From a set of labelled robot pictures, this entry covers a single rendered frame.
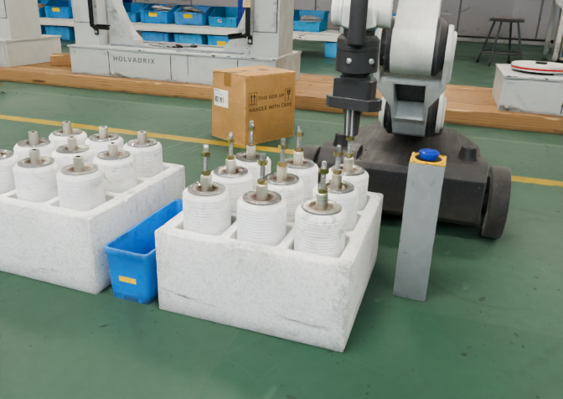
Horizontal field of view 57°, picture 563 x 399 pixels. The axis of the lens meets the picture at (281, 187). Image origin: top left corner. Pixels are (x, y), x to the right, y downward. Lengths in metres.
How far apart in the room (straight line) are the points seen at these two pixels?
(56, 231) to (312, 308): 0.57
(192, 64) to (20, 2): 1.47
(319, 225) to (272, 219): 0.10
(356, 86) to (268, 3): 2.10
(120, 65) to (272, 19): 1.07
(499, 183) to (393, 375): 0.67
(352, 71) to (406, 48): 0.29
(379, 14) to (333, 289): 0.54
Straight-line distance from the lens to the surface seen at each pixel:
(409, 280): 1.17
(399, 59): 1.36
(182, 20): 6.34
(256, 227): 0.97
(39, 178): 1.24
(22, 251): 1.29
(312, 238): 0.94
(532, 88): 3.00
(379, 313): 1.13
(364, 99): 1.10
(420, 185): 1.08
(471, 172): 1.46
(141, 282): 1.12
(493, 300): 1.26
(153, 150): 1.34
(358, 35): 1.05
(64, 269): 1.23
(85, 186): 1.16
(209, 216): 1.01
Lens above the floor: 0.62
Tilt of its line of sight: 20 degrees down
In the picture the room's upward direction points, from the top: 2 degrees clockwise
